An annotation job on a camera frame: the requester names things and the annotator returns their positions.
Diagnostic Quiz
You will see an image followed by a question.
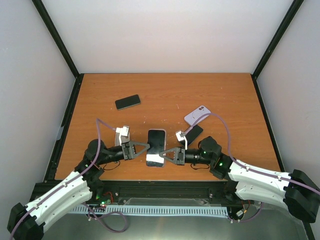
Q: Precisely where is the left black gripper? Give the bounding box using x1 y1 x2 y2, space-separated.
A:
98 140 151 165

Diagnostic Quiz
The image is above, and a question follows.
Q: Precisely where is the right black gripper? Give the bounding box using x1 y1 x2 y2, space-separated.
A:
159 146 213 165

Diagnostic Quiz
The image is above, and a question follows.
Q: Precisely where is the black phone pink edge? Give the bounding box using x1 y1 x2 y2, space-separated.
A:
145 128 167 168

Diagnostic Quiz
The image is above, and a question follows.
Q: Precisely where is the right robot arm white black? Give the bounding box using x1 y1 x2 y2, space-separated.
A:
159 136 320 223

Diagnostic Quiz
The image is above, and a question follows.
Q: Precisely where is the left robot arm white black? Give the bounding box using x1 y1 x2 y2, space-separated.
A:
7 139 150 240

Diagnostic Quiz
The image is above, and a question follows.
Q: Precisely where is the black phone near purple case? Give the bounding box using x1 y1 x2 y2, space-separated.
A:
185 125 204 146

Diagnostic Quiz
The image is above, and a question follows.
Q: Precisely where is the purple phone case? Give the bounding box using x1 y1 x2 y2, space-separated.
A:
184 105 211 126

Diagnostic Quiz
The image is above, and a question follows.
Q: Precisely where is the black phone green edge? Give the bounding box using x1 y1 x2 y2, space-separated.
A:
115 94 141 110

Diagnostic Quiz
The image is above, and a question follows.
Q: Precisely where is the green led controller board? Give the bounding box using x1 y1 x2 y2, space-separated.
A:
96 191 114 207

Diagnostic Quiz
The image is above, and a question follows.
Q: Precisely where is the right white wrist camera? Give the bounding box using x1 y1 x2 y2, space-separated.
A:
175 130 188 150

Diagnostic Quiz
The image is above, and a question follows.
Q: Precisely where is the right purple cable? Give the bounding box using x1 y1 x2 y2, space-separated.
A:
183 112 320 196

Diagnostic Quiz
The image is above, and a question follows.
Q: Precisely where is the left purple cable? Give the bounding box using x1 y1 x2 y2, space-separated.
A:
9 118 118 240

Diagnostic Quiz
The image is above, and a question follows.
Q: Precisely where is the light blue cable duct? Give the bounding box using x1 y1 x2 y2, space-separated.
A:
69 204 229 217

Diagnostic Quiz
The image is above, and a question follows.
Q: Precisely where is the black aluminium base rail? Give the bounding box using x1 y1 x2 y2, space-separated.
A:
34 179 286 207

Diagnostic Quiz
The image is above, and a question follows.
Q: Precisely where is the left black frame post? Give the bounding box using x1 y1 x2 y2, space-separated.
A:
31 0 85 78

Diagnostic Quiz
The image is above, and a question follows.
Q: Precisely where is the black frame post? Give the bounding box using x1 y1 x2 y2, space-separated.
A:
31 0 85 78
251 0 306 78

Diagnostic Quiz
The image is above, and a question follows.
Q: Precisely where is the right black frame post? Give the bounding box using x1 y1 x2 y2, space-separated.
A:
251 0 306 78

